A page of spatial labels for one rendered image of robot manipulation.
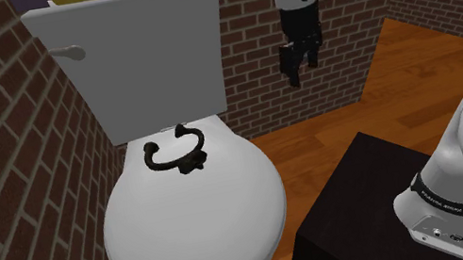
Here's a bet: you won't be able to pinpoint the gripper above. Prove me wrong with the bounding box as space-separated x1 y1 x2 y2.
270 0 332 91

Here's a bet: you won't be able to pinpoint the black headphones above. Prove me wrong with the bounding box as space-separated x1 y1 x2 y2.
138 120 211 182

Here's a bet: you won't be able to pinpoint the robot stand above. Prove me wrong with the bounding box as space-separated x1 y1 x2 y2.
267 114 463 260

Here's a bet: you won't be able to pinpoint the white toilet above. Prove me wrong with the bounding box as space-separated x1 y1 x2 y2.
16 0 298 260

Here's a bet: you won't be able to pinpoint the purple block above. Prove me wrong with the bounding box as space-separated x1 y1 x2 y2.
8 0 52 16

